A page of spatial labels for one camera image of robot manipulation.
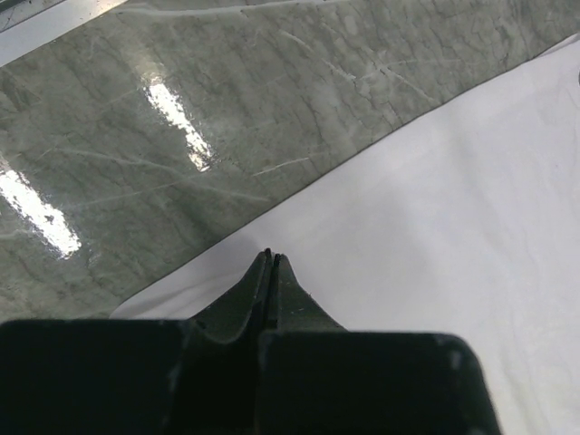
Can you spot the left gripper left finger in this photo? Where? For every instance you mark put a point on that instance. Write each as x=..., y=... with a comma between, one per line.
x=194, y=376

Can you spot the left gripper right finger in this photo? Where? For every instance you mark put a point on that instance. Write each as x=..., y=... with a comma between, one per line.
x=317, y=378

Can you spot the white printed t-shirt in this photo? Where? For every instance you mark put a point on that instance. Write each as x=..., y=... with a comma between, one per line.
x=465, y=221

